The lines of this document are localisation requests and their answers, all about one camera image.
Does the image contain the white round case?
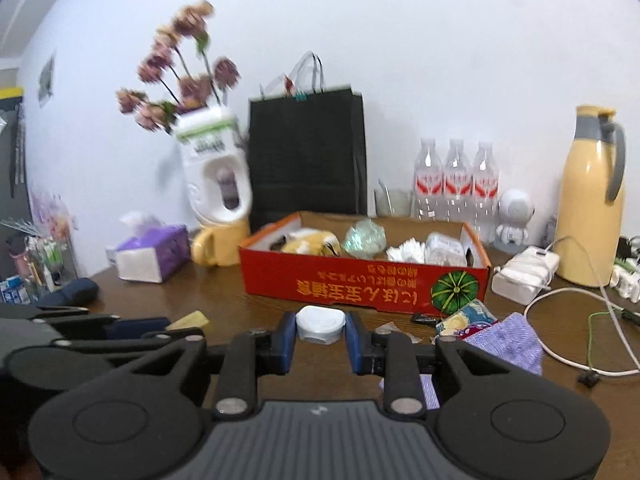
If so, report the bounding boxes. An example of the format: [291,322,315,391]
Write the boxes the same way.
[295,305,346,346]

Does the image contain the white cable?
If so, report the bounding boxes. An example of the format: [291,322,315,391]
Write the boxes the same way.
[492,236,640,377]

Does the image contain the dark blue pouch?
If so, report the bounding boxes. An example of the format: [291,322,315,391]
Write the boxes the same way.
[36,278,100,307]

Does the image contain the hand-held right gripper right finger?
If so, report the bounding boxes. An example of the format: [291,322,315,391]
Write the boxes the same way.
[346,311,507,420]

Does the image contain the black paper bag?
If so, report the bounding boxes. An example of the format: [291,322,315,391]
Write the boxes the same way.
[248,51,369,235]

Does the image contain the crushed clear plastic bottle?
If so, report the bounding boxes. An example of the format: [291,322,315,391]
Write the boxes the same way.
[342,218,389,256]

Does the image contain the red cardboard box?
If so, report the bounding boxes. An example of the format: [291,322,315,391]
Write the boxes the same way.
[238,211,493,319]

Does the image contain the white power adapter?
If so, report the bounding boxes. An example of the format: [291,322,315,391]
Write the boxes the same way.
[491,245,561,306]

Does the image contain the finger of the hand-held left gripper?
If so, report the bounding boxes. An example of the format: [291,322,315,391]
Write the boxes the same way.
[52,327,208,367]
[47,313,172,341]

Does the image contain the yellow mug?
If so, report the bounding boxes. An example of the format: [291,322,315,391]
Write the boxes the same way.
[190,219,251,267]

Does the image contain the clear water bottle red label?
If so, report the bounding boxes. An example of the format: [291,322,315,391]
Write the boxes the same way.
[443,138,475,224]
[472,140,501,232]
[412,138,446,221]

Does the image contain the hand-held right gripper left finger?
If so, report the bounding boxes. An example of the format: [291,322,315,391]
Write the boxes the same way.
[130,311,299,421]

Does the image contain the pile of plugs and cables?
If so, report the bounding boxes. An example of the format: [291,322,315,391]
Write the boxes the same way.
[611,234,640,305]

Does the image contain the small wall picture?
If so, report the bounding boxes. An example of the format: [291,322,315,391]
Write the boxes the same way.
[38,52,57,109]

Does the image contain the purple tissue box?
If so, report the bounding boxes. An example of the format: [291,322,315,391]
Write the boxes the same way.
[105,211,192,284]

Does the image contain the green wire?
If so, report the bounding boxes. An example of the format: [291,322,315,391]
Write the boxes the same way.
[587,309,640,377]

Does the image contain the yellow paper note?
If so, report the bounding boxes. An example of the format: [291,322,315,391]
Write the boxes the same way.
[165,311,209,332]

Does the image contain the dried rose bouquet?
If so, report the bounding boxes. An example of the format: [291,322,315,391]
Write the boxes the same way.
[115,0,242,134]

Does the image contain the yellow thermos jug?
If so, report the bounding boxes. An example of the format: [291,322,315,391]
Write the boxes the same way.
[554,104,627,289]

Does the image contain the clear desk organizer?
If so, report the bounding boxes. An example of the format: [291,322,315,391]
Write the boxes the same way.
[0,216,77,306]

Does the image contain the white robot figurine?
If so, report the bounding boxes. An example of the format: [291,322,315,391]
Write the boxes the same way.
[494,188,537,254]

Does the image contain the white detergent jug vase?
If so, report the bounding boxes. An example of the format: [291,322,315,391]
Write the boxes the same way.
[172,106,254,226]

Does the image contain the colourful snack packet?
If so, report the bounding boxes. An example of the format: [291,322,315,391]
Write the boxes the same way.
[435,299,499,336]

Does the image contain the yellow plush toy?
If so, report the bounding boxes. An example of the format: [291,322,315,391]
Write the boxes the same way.
[270,228,344,257]

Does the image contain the purple cloth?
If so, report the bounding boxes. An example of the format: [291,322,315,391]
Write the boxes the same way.
[379,312,545,409]

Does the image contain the crumpled white tissue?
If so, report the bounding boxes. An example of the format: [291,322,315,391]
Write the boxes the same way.
[386,238,427,264]

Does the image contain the glass cup with spoon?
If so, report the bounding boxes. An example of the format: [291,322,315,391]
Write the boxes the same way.
[374,179,414,219]

